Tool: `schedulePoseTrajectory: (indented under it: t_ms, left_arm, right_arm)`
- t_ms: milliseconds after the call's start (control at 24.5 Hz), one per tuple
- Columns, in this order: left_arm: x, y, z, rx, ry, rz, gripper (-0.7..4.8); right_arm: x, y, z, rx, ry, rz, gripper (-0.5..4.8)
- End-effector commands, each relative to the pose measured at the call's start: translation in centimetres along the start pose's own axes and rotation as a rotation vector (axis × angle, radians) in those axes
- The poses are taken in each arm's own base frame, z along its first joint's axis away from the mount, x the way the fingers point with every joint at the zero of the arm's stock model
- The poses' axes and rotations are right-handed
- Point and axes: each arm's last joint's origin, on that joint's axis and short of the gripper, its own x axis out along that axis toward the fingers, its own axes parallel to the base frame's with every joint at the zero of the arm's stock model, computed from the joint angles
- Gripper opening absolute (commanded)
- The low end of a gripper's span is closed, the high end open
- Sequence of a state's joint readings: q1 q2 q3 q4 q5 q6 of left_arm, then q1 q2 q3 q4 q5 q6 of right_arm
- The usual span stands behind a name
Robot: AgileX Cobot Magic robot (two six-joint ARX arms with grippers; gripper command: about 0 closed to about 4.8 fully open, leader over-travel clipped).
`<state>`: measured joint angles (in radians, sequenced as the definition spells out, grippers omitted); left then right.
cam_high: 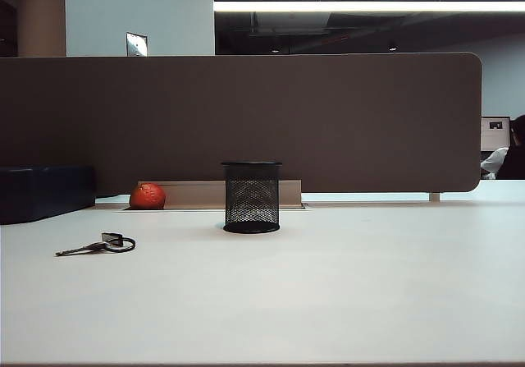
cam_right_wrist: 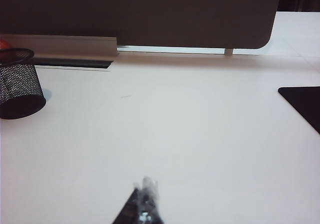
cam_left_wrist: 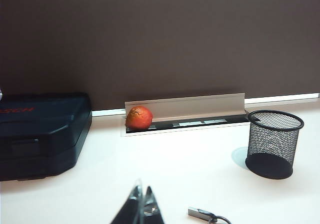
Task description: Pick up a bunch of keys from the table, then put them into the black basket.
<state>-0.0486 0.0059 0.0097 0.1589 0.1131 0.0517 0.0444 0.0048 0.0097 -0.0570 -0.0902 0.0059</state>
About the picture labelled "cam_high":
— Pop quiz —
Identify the bunch of metal keys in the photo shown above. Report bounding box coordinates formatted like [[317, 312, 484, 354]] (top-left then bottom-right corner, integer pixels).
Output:
[[55, 232, 137, 257]]

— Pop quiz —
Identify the black mesh basket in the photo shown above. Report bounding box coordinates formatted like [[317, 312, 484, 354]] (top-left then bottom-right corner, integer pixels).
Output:
[[221, 161, 283, 235]]

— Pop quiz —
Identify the brown desk partition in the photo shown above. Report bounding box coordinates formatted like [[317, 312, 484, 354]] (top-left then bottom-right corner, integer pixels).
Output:
[[0, 52, 483, 195]]

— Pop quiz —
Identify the orange round fruit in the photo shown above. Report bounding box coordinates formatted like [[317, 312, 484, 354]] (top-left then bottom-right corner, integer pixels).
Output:
[[129, 181, 167, 210]]

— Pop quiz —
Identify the long ceiling light strip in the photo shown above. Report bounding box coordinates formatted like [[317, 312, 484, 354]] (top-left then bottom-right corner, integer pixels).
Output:
[[213, 0, 525, 13]]

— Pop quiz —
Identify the dark blue case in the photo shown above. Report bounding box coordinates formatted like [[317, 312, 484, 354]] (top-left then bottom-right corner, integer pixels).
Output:
[[0, 164, 98, 226]]

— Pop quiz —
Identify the computer monitor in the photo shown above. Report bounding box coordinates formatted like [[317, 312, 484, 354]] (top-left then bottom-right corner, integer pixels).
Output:
[[480, 116, 512, 152]]

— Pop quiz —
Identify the seated person with black hair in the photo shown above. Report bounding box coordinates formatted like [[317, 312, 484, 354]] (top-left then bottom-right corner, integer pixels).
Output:
[[480, 114, 525, 181]]

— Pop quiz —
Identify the beige round column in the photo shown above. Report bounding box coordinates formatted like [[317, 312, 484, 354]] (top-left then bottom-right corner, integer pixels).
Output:
[[16, 0, 67, 58]]

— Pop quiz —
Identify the silver wall plate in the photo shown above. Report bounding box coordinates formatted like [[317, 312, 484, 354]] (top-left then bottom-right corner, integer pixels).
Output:
[[126, 31, 148, 57]]

